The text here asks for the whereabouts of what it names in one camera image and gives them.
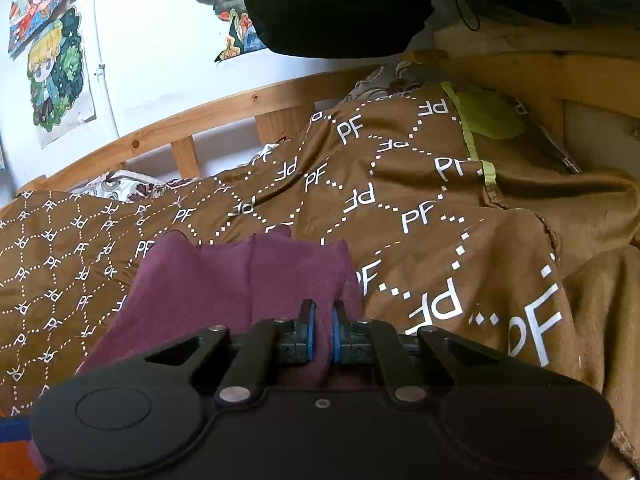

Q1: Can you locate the cartoon figure wall poster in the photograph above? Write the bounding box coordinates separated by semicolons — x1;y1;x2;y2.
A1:
26;6;97;150

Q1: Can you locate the wooden bed frame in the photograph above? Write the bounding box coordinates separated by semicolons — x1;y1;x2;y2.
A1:
14;25;640;193

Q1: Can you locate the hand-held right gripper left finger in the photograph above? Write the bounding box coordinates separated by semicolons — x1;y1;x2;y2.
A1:
143;299;318;407

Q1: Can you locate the large colourful wall poster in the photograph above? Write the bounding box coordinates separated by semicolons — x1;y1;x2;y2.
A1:
186;0;273;64

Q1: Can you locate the black puffy jacket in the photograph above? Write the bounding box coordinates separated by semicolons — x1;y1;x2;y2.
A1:
243;0;640;60

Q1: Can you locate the white wall pipe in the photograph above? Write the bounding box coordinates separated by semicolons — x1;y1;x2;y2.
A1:
86;0;122;138

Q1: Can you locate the small colourful wall poster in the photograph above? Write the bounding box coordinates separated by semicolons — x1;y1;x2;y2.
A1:
8;0;70;57

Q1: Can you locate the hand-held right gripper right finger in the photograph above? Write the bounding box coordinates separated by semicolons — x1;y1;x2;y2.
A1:
331;301;507;407

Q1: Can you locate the brown printed blanket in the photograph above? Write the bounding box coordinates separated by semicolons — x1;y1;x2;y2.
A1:
0;81;592;480

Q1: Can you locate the maroon long-sleeve shirt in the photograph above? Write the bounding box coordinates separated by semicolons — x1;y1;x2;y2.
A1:
75;224;367;392

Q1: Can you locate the tan fleece blanket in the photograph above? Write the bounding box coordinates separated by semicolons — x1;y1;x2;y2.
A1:
487;167;640;480

